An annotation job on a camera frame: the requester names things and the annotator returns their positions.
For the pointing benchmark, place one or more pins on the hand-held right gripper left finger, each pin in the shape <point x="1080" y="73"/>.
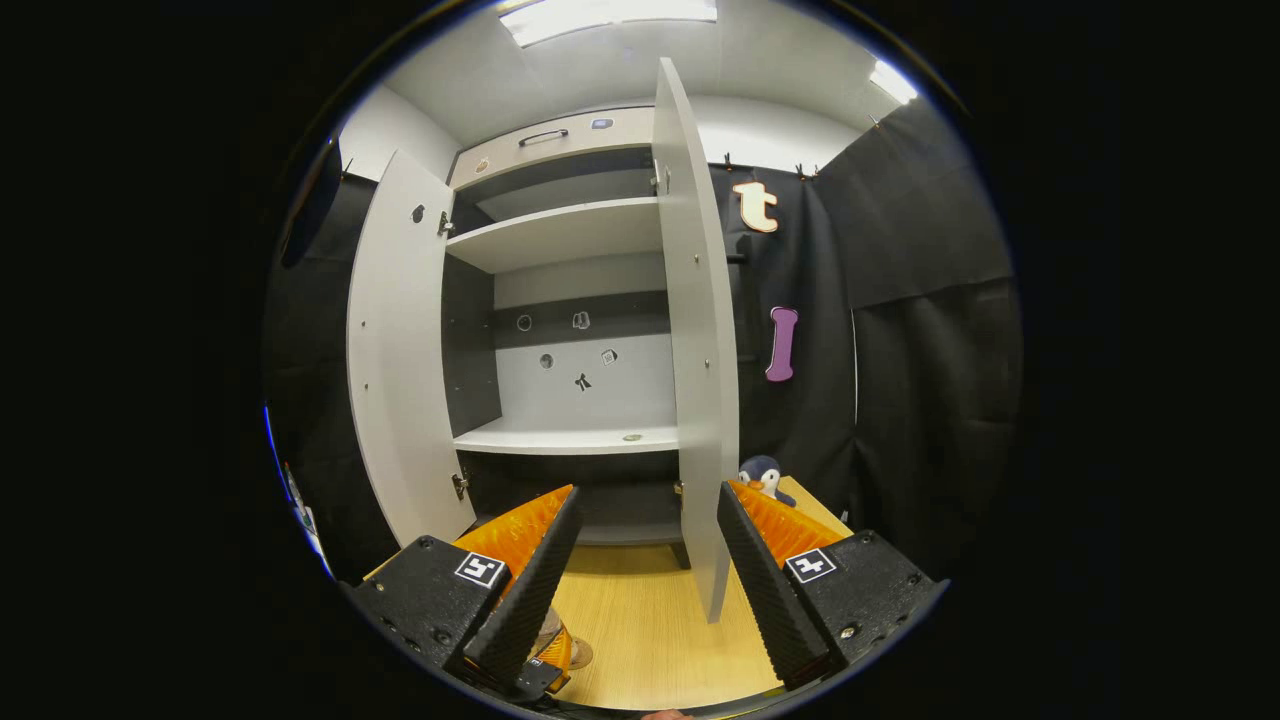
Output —
<point x="530" y="590"/>

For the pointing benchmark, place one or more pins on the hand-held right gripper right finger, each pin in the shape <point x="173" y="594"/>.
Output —
<point x="765" y="590"/>

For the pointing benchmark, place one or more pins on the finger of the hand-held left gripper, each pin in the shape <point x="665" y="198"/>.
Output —
<point x="555" y="668"/>

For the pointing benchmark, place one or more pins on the grey cabinet door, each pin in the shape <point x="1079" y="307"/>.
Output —
<point x="405" y="350"/>
<point x="700" y="330"/>

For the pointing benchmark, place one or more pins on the grey cabinet shelf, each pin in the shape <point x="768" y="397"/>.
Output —
<point x="560" y="438"/>
<point x="560" y="232"/>

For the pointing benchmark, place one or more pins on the grey cabinet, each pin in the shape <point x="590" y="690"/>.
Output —
<point x="590" y="390"/>

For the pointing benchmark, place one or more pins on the grey cabinet drawer front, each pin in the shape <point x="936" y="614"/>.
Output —
<point x="560" y="140"/>

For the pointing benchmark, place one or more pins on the penguin plush toy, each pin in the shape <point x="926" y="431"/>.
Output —
<point x="765" y="478"/>

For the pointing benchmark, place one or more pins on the black backdrop cloth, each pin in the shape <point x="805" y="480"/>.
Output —
<point x="900" y="400"/>

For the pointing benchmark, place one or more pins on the small ceiling light panel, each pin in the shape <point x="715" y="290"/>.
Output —
<point x="893" y="82"/>

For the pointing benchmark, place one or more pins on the large ceiling light panel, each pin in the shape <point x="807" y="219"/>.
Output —
<point x="610" y="15"/>

